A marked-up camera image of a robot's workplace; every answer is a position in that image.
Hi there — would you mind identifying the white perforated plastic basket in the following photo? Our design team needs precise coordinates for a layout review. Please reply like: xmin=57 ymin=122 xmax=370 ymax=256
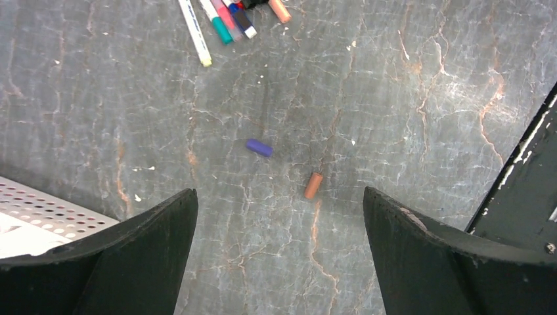
xmin=1 ymin=177 xmax=119 ymax=259

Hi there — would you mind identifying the pink pen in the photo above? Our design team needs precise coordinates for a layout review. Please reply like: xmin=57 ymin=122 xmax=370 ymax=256
xmin=211 ymin=0 xmax=242 ymax=42

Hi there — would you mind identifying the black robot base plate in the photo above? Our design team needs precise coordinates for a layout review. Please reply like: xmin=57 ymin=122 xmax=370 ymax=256
xmin=466 ymin=88 xmax=556 ymax=256

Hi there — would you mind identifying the purple pen cap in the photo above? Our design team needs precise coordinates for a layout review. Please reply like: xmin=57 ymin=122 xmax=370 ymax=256
xmin=246 ymin=138 xmax=273 ymax=158

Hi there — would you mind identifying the brown pen cap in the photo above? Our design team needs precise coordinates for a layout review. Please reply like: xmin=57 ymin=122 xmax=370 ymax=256
xmin=304 ymin=173 xmax=323 ymax=200

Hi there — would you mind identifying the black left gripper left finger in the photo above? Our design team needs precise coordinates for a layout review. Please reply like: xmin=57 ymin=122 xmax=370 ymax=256
xmin=1 ymin=189 xmax=198 ymax=314

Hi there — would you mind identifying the orange capped pen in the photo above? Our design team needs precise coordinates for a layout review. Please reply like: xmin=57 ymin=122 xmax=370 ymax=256
xmin=268 ymin=0 xmax=292 ymax=24

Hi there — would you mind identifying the white pen with yellow cap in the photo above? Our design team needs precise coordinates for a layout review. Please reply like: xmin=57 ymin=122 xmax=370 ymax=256
xmin=179 ymin=0 xmax=212 ymax=67

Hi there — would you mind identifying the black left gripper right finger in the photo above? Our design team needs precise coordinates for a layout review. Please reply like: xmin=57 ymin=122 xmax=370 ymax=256
xmin=363 ymin=187 xmax=556 ymax=314

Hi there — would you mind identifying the white pen with teal cap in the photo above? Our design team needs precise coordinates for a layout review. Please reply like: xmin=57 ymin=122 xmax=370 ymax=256
xmin=200 ymin=0 xmax=233 ymax=45

